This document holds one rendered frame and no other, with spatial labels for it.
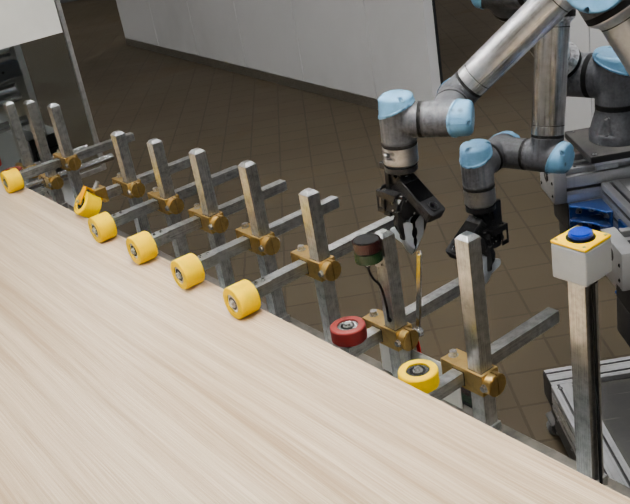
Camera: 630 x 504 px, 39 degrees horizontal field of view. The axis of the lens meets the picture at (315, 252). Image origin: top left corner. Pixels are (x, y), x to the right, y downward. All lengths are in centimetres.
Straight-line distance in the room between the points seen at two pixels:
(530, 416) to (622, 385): 38
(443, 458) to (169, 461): 50
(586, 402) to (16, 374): 123
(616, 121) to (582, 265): 96
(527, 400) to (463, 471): 170
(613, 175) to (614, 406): 75
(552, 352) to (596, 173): 119
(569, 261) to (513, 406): 173
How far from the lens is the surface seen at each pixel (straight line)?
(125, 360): 205
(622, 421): 279
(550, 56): 209
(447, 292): 214
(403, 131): 185
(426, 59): 598
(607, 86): 240
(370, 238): 188
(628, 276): 200
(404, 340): 198
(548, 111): 210
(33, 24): 414
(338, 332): 195
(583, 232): 152
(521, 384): 331
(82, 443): 183
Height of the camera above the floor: 189
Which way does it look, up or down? 25 degrees down
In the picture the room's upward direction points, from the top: 10 degrees counter-clockwise
